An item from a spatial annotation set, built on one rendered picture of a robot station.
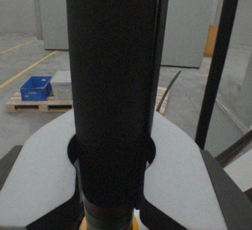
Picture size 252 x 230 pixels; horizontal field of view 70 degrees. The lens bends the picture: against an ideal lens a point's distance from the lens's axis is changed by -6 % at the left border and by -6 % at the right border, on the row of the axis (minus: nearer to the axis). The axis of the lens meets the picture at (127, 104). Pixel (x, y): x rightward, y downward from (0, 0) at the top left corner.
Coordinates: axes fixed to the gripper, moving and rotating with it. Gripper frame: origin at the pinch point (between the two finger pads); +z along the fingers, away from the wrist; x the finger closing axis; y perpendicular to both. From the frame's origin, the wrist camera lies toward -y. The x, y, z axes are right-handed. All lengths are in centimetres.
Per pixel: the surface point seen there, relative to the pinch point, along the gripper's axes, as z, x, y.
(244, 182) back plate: 16.7, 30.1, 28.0
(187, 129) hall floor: 214, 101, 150
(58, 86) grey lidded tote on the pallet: 264, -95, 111
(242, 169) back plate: 19.7, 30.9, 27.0
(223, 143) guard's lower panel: 83, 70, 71
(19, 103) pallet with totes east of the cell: 251, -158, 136
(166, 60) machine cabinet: 541, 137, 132
